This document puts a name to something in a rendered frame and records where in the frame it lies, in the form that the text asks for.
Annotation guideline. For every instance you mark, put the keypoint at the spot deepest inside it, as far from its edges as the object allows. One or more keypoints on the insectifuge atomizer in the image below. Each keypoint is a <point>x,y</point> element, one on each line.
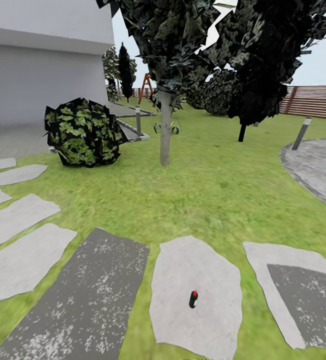
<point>193,299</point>

